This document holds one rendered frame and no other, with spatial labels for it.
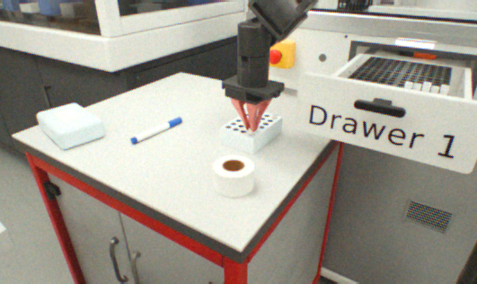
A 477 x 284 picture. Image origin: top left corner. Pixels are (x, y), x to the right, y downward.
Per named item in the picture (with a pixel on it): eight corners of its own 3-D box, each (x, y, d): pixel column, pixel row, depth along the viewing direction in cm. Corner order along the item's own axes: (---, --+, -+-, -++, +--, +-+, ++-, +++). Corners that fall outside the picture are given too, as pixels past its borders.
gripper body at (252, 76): (240, 81, 65) (240, 44, 61) (285, 93, 60) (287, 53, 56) (220, 91, 60) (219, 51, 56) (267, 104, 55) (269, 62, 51)
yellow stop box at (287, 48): (287, 70, 89) (288, 44, 85) (264, 66, 92) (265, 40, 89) (295, 66, 93) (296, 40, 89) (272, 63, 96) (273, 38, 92)
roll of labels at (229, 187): (213, 173, 58) (212, 155, 56) (251, 173, 59) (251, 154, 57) (213, 199, 52) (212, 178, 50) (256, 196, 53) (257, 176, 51)
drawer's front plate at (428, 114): (470, 175, 48) (498, 108, 43) (294, 128, 62) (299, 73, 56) (470, 170, 49) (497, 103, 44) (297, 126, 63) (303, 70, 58)
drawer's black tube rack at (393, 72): (437, 130, 57) (447, 97, 54) (340, 110, 65) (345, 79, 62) (443, 94, 73) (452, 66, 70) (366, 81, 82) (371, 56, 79)
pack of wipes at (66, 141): (107, 137, 71) (103, 118, 69) (63, 152, 65) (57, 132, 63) (80, 117, 80) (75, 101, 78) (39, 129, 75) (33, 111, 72)
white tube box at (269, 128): (252, 155, 64) (253, 138, 63) (219, 143, 68) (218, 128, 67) (281, 131, 73) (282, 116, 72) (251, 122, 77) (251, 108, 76)
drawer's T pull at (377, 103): (403, 119, 46) (406, 110, 46) (352, 108, 50) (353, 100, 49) (407, 110, 49) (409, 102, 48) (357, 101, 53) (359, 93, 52)
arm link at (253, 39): (231, 18, 52) (263, 22, 50) (249, 13, 57) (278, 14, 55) (232, 60, 56) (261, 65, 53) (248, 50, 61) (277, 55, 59)
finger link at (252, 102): (243, 118, 69) (243, 75, 64) (272, 127, 65) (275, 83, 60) (224, 130, 64) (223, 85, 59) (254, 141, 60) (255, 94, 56)
